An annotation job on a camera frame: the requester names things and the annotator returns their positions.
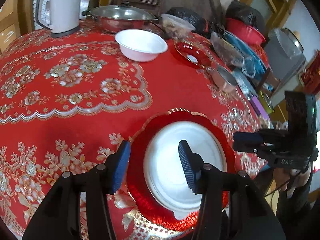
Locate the red floral tablecloth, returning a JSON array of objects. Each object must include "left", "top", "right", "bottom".
[{"left": 1, "top": 22, "right": 260, "bottom": 238}]

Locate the blue plastic bag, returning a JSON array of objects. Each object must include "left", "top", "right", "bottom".
[{"left": 224, "top": 31, "right": 267, "bottom": 81}]

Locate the yellow steel bowl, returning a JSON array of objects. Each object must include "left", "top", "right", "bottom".
[{"left": 258, "top": 91, "right": 274, "bottom": 114}]

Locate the pink steel cup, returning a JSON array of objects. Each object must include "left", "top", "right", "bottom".
[{"left": 206, "top": 65, "right": 238, "bottom": 93}]

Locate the white electric kettle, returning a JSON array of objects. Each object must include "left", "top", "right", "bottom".
[{"left": 35, "top": 0, "right": 81, "bottom": 38}]

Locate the clear bag with food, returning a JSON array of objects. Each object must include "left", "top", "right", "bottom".
[{"left": 210, "top": 31, "right": 245, "bottom": 68}]

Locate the red plastic basin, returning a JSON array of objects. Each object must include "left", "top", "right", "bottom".
[{"left": 225, "top": 18, "right": 266, "bottom": 45}]

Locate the cream plastic lid plate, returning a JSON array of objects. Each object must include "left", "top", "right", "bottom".
[{"left": 143, "top": 121, "right": 228, "bottom": 221}]

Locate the purple box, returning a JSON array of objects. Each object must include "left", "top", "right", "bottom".
[{"left": 249, "top": 95, "right": 270, "bottom": 120}]

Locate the steel pot with lid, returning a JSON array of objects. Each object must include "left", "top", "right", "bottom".
[{"left": 81, "top": 2, "right": 158, "bottom": 34}]

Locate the black plastic bag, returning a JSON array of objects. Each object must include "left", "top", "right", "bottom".
[{"left": 166, "top": 7, "right": 212, "bottom": 37}]

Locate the clear plastic food container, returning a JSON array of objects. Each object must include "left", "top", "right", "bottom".
[{"left": 160, "top": 14, "right": 195, "bottom": 40}]

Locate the person's right hand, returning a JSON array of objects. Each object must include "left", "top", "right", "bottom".
[{"left": 273, "top": 165, "right": 312, "bottom": 199}]

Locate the small red glass dish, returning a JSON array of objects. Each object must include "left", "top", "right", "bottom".
[{"left": 174, "top": 42, "right": 212, "bottom": 69}]

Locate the large red glass plate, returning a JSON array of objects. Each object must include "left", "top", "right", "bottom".
[{"left": 126, "top": 108, "right": 236, "bottom": 231}]

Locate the grey appliance in plastic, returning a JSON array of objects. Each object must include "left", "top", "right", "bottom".
[{"left": 264, "top": 28, "right": 306, "bottom": 83}]

